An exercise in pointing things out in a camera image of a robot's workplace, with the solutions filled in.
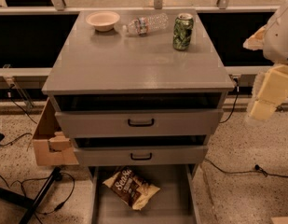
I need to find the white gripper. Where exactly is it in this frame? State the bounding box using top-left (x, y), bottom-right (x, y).
top-left (243, 0), bottom-right (288, 121)

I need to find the brown chip bag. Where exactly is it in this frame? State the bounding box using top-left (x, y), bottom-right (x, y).
top-left (103, 166), bottom-right (160, 211)

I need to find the grey top drawer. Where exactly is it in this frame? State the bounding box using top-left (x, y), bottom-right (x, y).
top-left (55, 93), bottom-right (223, 138)

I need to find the grey drawer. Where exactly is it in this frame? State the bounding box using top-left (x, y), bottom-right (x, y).
top-left (89, 164), bottom-right (201, 224)
top-left (55, 93), bottom-right (223, 138)
top-left (73, 135), bottom-right (209, 166)

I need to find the grey drawer cabinet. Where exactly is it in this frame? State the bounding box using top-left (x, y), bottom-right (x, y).
top-left (41, 8), bottom-right (236, 173)

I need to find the grey middle drawer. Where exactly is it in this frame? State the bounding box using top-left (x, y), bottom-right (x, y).
top-left (73, 135), bottom-right (209, 166)

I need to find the grey bottom drawer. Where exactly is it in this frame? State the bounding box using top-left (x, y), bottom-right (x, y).
top-left (89, 164), bottom-right (201, 224)

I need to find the green soda can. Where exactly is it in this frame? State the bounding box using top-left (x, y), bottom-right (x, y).
top-left (172, 13), bottom-right (194, 50)

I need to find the clear plastic water bottle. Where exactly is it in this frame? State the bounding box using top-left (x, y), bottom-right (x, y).
top-left (123, 13), bottom-right (169, 35)

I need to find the cardboard piece corner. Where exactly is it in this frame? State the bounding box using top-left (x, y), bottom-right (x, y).
top-left (271, 217), bottom-right (288, 224)

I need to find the white paper bowl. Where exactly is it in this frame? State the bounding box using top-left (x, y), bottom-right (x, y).
top-left (86, 11), bottom-right (120, 32)

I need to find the brown cardboard box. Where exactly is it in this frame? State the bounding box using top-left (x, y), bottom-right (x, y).
top-left (32, 100), bottom-right (78, 166)

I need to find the black tripod stand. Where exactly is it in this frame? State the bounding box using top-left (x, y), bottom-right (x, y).
top-left (0, 166), bottom-right (63, 224)

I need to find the black cabinet power cable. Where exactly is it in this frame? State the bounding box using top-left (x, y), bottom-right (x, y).
top-left (219, 77), bottom-right (240, 124)

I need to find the black floor cable right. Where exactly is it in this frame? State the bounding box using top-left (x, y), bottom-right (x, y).
top-left (204, 158), bottom-right (288, 179)

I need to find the black floor cable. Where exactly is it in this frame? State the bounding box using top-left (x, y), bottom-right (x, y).
top-left (10, 171), bottom-right (76, 217)
top-left (204, 158), bottom-right (288, 179)

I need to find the black floor cable left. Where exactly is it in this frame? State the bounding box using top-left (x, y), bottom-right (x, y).
top-left (10, 171), bottom-right (76, 217)

